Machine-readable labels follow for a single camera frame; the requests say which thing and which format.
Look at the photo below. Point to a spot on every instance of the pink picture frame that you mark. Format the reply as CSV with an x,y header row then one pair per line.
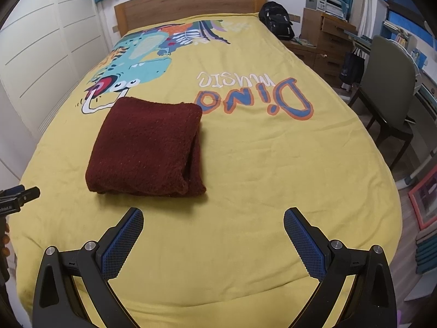
x,y
425,201

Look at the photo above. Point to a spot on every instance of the stack of folded cloths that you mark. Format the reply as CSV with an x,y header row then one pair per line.
x,y
428,249

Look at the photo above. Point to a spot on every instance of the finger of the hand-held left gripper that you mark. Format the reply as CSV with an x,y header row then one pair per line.
x,y
12,191
29,195

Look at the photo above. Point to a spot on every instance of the white wardrobe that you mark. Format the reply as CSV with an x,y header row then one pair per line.
x,y
41,58

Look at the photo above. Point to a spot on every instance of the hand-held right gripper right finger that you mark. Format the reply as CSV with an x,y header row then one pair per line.
x,y
305,242

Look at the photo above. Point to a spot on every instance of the wooden dresser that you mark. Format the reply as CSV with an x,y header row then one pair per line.
x,y
333,44

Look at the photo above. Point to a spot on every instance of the person's left hand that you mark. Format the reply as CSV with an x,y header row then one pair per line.
x,y
5,242

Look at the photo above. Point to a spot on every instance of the dark shopping bag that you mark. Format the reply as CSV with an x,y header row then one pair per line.
x,y
351,66

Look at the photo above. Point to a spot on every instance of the blue window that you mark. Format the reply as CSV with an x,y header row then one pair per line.
x,y
409,10

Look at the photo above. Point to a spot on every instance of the maroon knitted sweater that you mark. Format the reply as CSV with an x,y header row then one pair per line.
x,y
146,147

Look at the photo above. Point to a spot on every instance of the wooden nightstand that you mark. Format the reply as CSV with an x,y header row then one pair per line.
x,y
304,53

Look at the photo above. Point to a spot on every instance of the white printer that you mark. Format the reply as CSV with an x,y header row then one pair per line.
x,y
324,3

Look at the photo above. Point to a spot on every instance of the yellow printed blanket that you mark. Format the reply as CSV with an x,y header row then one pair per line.
x,y
273,177

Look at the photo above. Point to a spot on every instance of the wooden bed headboard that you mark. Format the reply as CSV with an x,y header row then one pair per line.
x,y
191,1

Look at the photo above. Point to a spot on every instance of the grey green chair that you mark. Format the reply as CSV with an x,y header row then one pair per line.
x,y
385,85

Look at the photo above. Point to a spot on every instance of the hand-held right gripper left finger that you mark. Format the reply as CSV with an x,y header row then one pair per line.
x,y
123,242

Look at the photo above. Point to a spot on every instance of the black backpack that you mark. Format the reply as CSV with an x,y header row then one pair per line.
x,y
276,20

